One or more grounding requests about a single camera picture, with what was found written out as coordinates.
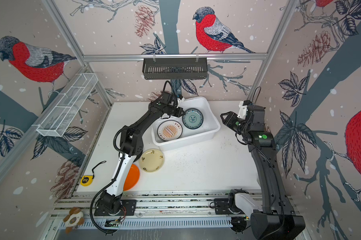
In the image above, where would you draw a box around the teal patterned plate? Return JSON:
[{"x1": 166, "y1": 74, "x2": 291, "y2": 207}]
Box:
[{"x1": 182, "y1": 108, "x2": 203, "y2": 130}]

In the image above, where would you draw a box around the cream yellow plate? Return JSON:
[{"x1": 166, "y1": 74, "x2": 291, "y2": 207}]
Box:
[{"x1": 139, "y1": 149, "x2": 165, "y2": 173}]

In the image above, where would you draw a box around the orange plate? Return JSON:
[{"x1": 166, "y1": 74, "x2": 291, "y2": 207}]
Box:
[{"x1": 124, "y1": 164, "x2": 140, "y2": 191}]

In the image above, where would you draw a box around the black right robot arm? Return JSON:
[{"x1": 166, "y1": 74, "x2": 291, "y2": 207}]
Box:
[{"x1": 220, "y1": 105, "x2": 305, "y2": 240}]

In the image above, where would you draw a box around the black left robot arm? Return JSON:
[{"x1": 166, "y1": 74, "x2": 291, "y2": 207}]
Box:
[{"x1": 91, "y1": 91, "x2": 185, "y2": 216}]

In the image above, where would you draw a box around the white plastic bin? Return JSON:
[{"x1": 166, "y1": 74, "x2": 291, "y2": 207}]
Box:
[{"x1": 152, "y1": 97, "x2": 220, "y2": 151}]

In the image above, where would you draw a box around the yellow tape measure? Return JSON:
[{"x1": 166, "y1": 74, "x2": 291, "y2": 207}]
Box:
[{"x1": 80, "y1": 176, "x2": 94, "y2": 187}]

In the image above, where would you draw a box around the brown white plush toy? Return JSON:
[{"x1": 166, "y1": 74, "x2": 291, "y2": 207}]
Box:
[{"x1": 63, "y1": 207, "x2": 85, "y2": 234}]

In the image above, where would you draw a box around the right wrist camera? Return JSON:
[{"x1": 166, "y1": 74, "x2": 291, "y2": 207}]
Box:
[{"x1": 237, "y1": 100, "x2": 252, "y2": 119}]

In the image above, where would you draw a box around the black hanging wire basket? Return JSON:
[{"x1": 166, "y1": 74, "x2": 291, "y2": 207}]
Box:
[{"x1": 142, "y1": 58, "x2": 208, "y2": 80}]

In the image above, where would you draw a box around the aluminium horizontal rail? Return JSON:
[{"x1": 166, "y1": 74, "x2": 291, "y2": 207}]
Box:
[{"x1": 82, "y1": 53, "x2": 268, "y2": 63}]

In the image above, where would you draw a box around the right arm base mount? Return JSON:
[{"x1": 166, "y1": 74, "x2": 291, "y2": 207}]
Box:
[{"x1": 213, "y1": 197, "x2": 244, "y2": 215}]

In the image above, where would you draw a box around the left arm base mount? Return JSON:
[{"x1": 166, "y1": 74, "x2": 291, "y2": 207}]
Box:
[{"x1": 94, "y1": 200, "x2": 137, "y2": 217}]

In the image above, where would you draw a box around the white wire mesh shelf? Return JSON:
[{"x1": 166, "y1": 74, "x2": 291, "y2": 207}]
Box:
[{"x1": 37, "y1": 73, "x2": 98, "y2": 137}]

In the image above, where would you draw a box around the black corrugated cable conduit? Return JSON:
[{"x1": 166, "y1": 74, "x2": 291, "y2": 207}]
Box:
[{"x1": 90, "y1": 167, "x2": 121, "y2": 235}]

